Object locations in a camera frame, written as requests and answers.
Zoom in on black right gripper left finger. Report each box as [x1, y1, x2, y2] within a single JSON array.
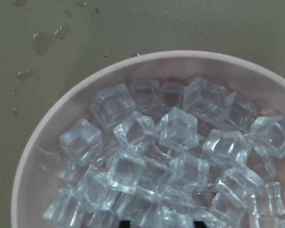
[[119, 220, 131, 228]]

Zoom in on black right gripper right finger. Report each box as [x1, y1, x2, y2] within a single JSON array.
[[193, 221, 205, 228]]

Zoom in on clear ice cubes pile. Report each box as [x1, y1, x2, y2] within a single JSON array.
[[43, 77, 285, 228]]

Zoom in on pink bowl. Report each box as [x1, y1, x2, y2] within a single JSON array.
[[11, 50, 285, 228]]

